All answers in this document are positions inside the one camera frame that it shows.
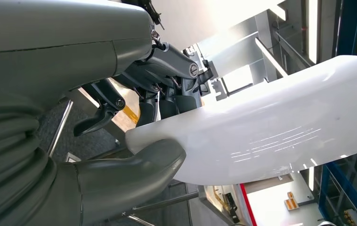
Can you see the orange sign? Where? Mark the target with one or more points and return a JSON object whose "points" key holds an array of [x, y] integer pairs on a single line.
{"points": [[291, 204]]}

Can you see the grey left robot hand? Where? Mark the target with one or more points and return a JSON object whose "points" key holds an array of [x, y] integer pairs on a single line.
{"points": [[56, 46]]}

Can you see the red strip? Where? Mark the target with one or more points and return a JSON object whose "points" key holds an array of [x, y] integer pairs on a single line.
{"points": [[248, 206]]}

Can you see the blue metal rack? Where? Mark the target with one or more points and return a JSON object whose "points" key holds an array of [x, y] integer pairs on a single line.
{"points": [[348, 25], [324, 193]]}

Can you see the worn yellow table tape frame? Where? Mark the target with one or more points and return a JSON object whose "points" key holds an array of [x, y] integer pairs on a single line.
{"points": [[131, 114]]}

